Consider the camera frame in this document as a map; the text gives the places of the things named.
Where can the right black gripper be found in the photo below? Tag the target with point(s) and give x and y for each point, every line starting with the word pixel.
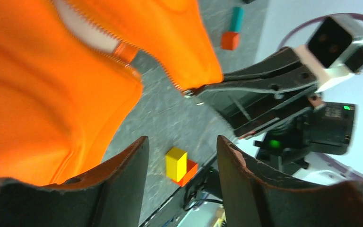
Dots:
pixel 265 95

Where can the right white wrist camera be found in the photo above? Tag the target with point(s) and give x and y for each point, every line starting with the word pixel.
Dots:
pixel 334 52

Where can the red-orange block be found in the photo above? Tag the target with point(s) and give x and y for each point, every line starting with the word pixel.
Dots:
pixel 192 169

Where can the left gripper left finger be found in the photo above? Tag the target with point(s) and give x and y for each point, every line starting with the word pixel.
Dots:
pixel 108 195

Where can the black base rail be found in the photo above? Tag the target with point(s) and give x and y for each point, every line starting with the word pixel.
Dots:
pixel 204 187

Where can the yellow block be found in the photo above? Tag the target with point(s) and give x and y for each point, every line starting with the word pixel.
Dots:
pixel 176 164

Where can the teal block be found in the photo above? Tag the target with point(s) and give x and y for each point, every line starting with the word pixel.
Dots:
pixel 236 20

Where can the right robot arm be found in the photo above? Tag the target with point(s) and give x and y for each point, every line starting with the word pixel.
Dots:
pixel 286 146

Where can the small orange cube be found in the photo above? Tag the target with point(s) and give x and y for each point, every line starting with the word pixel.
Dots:
pixel 230 40

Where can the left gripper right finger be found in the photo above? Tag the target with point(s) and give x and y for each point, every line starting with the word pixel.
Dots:
pixel 257 195

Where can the orange zip-up jacket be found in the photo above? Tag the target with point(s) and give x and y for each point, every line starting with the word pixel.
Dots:
pixel 66 80

